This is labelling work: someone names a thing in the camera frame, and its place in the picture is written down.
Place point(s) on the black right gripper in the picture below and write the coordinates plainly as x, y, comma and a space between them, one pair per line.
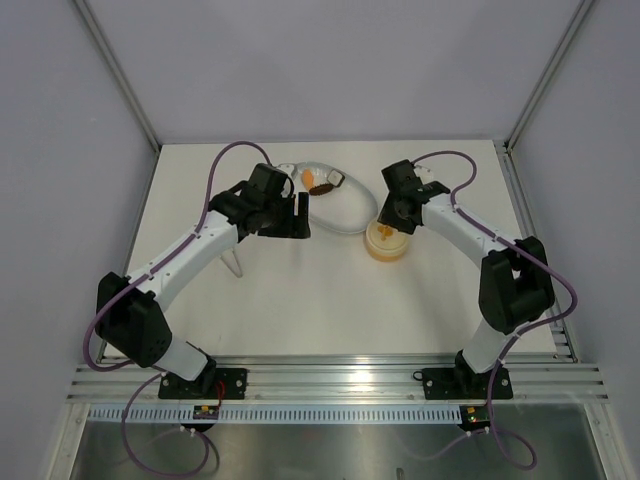
386, 216

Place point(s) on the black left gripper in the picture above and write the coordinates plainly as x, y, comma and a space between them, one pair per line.
296, 226

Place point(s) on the round cream lunch box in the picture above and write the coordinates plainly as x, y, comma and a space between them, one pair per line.
385, 247

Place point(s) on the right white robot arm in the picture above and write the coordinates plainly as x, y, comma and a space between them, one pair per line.
514, 287

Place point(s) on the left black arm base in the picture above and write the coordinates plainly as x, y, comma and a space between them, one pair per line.
230, 383

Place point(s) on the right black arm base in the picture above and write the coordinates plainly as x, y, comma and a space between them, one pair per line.
448, 383

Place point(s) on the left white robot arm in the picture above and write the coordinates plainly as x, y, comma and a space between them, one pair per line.
132, 315

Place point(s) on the dark brown food piece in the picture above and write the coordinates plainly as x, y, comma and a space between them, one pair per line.
320, 190

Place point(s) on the orange food piece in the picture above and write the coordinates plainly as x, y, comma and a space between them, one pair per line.
307, 179

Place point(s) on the white oval plate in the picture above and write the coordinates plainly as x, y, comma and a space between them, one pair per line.
346, 210

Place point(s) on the white black sushi piece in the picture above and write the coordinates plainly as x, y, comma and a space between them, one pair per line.
335, 178

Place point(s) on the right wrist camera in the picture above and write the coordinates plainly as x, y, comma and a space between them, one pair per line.
401, 177

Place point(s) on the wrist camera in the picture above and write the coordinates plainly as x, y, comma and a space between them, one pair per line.
401, 177
271, 181

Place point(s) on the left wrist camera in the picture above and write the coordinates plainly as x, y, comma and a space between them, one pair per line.
271, 181

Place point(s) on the aluminium front rail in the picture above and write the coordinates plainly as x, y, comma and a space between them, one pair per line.
359, 379

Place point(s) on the right aluminium frame post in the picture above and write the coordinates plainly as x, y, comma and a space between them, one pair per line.
569, 36

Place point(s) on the aluminium frame post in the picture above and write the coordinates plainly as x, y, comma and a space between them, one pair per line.
569, 36
106, 52

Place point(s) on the white slotted cable duct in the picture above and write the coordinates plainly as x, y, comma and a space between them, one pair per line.
278, 414

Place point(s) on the left aluminium frame post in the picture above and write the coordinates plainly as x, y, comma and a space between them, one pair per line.
106, 52

